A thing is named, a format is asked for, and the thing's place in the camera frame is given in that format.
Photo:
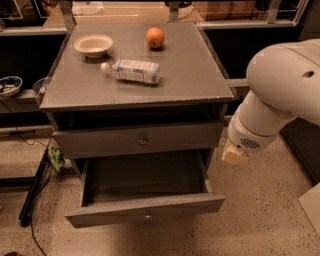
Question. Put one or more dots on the grey drawer cabinet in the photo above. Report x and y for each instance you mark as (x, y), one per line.
(191, 87)

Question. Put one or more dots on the grey drawer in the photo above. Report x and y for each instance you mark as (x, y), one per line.
(143, 187)
(114, 141)

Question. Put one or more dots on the blue patterned bowl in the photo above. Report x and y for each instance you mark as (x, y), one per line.
(10, 86)

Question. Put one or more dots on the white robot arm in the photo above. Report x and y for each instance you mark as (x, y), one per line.
(284, 84)

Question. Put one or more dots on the clear plastic water bottle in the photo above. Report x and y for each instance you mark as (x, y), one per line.
(134, 71)

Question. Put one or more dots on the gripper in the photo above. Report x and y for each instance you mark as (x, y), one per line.
(246, 138)

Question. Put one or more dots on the dark grey side cabinet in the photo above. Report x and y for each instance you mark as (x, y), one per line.
(304, 138)

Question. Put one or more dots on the green chip bag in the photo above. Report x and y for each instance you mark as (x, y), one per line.
(55, 158)

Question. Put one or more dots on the black floor bar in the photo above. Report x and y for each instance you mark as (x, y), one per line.
(25, 216)

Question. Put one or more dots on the orange fruit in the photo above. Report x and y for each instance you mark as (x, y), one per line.
(155, 38)

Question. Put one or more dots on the clear plastic container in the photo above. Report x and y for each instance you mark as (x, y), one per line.
(40, 87)

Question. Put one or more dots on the white paper bowl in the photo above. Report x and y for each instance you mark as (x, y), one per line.
(94, 45)

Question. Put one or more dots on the grey side shelf beam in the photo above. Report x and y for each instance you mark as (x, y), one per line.
(239, 87)

